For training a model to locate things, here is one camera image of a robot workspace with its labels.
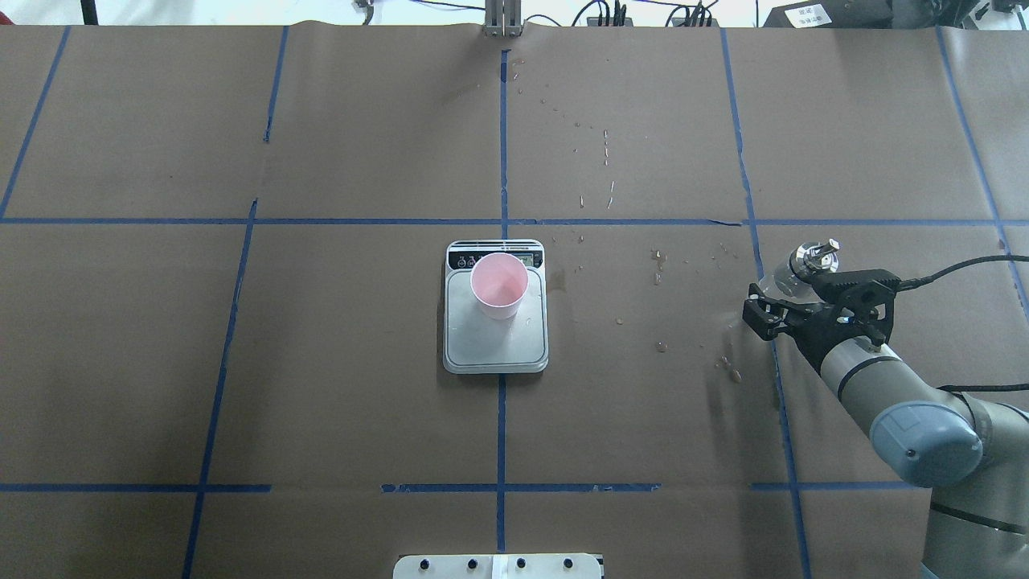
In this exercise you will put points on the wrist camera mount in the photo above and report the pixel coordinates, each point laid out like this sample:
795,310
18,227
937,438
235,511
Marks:
862,301

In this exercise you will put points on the black box with label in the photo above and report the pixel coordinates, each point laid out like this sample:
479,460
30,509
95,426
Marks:
831,14

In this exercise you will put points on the clear glass sauce bottle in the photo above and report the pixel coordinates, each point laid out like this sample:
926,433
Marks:
792,279

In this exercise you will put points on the aluminium frame post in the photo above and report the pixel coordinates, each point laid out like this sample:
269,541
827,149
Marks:
503,19

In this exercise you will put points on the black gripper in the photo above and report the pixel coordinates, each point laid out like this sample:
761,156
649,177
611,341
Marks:
817,332

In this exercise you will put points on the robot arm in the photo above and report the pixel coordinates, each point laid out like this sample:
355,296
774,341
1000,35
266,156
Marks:
970,453

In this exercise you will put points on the brown paper table cover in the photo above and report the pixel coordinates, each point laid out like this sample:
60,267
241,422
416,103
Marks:
222,263

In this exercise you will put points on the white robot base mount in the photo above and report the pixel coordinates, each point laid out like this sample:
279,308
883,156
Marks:
500,565

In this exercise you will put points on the digital kitchen scale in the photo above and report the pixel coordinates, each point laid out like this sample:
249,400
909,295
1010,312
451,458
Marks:
475,343

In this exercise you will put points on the pink cup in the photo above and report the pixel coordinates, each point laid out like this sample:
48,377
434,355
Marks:
499,282

